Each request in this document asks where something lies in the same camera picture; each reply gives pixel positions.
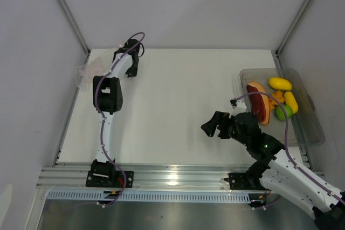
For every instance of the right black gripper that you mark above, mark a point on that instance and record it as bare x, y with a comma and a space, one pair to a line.
209, 127

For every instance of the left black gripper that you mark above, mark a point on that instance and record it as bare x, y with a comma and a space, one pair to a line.
132, 72

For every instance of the clear zip top bag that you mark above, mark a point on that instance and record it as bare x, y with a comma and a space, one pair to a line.
84, 74

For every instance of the red toy meat slice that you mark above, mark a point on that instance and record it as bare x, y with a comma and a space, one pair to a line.
260, 103

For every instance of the green toy lime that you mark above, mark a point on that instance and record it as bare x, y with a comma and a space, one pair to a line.
283, 113

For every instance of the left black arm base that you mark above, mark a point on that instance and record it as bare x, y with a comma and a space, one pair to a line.
105, 174

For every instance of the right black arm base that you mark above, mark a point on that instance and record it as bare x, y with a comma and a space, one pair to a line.
240, 181

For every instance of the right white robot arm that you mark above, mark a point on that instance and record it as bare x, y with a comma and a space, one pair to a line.
278, 171

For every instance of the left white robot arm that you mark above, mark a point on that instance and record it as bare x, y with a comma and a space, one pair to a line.
108, 101

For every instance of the clear plastic food tray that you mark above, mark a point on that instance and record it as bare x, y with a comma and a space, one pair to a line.
296, 123

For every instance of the orange toy food piece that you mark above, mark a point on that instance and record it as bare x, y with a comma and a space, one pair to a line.
278, 97

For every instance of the yellow toy mango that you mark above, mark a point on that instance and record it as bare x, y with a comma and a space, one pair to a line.
279, 84

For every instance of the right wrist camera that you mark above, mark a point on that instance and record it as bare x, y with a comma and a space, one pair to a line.
238, 105

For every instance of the right corner frame post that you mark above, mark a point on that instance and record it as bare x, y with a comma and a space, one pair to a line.
293, 26

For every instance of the corner frame post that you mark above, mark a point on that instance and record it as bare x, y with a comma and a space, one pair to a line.
293, 26
70, 19

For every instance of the left corner frame post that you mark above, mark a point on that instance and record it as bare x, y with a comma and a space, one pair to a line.
70, 19

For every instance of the aluminium rail frame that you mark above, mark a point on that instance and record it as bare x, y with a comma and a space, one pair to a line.
146, 177

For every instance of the slotted cable duct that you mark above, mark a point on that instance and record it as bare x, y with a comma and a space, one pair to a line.
151, 196

